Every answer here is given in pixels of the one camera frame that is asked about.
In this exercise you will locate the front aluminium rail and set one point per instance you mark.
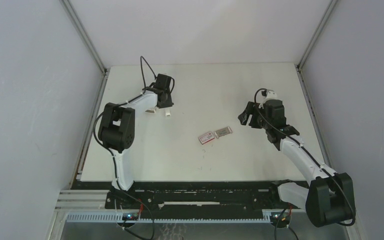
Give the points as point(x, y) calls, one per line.
point(79, 198)

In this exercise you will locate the left controller board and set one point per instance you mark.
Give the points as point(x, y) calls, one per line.
point(130, 217)

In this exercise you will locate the red white staple box sleeve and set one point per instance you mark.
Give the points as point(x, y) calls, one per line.
point(206, 137)

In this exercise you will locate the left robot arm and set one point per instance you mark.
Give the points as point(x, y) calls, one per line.
point(117, 125)

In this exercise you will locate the right aluminium frame post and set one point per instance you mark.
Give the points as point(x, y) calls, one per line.
point(317, 33)

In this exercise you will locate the pink stapler top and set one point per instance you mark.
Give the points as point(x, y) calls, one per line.
point(151, 111)

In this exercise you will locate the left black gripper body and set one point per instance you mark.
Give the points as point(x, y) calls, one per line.
point(168, 102)

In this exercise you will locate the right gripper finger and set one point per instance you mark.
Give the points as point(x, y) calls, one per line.
point(250, 108)
point(244, 118)

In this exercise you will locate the right controller board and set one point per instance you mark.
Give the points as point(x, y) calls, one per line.
point(279, 217)

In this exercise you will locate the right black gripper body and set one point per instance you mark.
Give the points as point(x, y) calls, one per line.
point(258, 121)

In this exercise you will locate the controller board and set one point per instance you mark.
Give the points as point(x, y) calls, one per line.
point(130, 217)
point(279, 217)

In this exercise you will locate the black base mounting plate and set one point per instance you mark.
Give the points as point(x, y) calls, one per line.
point(205, 213)

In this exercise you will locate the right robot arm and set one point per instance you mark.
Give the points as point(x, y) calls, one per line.
point(329, 197)

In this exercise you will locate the aluminium frame post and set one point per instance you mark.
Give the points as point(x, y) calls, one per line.
point(83, 34)
point(317, 33)

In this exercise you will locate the white stapler base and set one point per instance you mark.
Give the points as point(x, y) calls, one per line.
point(167, 112)

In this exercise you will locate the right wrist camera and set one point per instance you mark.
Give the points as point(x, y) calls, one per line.
point(269, 94)

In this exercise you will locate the staple box tray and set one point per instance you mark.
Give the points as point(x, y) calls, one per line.
point(223, 132)

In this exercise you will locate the left aluminium frame post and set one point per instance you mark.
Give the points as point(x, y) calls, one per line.
point(83, 34)

